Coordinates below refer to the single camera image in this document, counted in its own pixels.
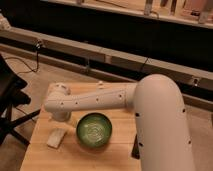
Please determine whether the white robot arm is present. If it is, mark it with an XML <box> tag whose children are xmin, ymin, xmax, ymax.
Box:
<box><xmin>44</xmin><ymin>74</ymin><xmax>196</xmax><ymax>171</ymax></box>

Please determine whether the white sponge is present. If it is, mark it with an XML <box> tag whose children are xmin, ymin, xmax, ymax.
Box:
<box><xmin>47</xmin><ymin>128</ymin><xmax>66</xmax><ymax>149</ymax></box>

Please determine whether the green bowl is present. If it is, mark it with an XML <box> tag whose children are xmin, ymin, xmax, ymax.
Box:
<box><xmin>76</xmin><ymin>112</ymin><xmax>112</xmax><ymax>149</ymax></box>

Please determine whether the black remote control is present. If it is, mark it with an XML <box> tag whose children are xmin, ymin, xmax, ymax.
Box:
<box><xmin>131</xmin><ymin>139</ymin><xmax>140</xmax><ymax>159</ymax></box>

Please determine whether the black office chair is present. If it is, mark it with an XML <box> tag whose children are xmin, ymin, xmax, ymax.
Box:
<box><xmin>0</xmin><ymin>54</ymin><xmax>40</xmax><ymax>146</ymax></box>

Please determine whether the black floor cable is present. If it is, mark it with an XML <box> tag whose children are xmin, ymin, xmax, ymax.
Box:
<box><xmin>4</xmin><ymin>39</ymin><xmax>44</xmax><ymax>75</ymax></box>

